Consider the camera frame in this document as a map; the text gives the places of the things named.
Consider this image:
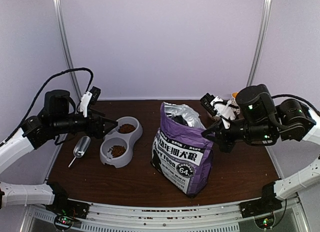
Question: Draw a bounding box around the left aluminium corner post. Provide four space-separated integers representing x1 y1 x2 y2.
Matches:
52 0 85 104

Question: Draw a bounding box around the brown pet food kibble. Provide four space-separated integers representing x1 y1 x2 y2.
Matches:
108 124 136 158

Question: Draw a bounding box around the grey double pet bowl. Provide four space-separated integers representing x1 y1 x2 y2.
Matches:
99 116 143 168

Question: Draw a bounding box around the metal food scoop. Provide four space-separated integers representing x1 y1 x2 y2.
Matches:
68 136 91 168

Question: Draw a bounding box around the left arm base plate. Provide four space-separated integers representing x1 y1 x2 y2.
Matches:
45 193 90 219

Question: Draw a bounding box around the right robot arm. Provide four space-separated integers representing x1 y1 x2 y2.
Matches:
200 84 320 215

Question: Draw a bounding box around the aluminium corner post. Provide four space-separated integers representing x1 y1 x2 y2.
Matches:
52 0 85 104
246 0 273 87

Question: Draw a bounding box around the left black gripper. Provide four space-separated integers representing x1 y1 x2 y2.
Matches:
51 106 118 139

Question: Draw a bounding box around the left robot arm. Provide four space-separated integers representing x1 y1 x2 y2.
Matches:
0 87 118 214

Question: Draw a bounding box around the patterned mug yellow inside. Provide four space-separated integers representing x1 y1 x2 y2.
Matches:
230 92 241 115

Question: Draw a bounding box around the right aluminium corner post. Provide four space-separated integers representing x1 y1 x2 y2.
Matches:
246 0 273 87

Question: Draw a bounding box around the aluminium front rail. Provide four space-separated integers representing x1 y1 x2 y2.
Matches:
20 188 310 232

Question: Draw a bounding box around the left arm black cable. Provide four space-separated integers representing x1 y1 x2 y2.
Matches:
0 67 95 145

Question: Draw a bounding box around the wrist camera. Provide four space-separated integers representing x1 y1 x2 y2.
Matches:
77 86 101 118
199 92 237 129

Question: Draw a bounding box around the white ceramic bowl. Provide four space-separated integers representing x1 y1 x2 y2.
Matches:
207 110 221 121

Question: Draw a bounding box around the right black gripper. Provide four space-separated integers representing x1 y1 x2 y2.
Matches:
202 116 276 153

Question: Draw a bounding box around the purple puppy food bag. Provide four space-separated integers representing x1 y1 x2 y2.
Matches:
151 102 214 198

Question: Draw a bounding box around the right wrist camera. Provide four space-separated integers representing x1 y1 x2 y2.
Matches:
199 92 237 129

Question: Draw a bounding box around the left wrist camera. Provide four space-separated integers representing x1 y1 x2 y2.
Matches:
77 86 101 118

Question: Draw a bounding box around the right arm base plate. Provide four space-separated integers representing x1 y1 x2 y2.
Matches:
239 198 282 218

